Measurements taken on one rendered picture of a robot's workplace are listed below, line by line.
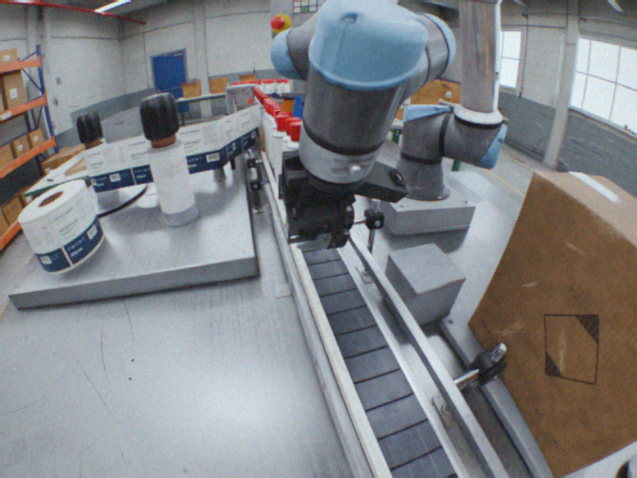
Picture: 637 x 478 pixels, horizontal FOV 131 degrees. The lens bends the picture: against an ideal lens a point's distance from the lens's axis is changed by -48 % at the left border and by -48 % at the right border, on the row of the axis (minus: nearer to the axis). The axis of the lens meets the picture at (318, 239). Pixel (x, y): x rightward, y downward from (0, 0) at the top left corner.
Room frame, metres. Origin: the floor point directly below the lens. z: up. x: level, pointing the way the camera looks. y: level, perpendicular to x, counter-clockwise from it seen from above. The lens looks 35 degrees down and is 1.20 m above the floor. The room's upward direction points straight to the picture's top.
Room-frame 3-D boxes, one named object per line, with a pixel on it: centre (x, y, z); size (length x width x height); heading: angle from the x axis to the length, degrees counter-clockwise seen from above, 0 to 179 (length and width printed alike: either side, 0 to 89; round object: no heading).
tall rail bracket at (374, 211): (0.39, -0.07, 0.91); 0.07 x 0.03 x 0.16; 106
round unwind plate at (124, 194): (0.69, 0.71, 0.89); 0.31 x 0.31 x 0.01
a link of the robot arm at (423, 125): (0.68, -0.28, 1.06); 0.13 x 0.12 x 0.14; 48
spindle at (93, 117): (0.69, 0.71, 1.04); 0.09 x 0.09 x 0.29
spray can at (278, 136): (0.65, 0.08, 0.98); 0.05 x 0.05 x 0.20
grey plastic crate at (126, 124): (2.37, 1.81, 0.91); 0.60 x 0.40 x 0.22; 13
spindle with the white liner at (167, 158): (0.54, 0.33, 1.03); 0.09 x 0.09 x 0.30
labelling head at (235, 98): (1.07, 0.29, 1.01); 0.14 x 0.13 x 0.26; 16
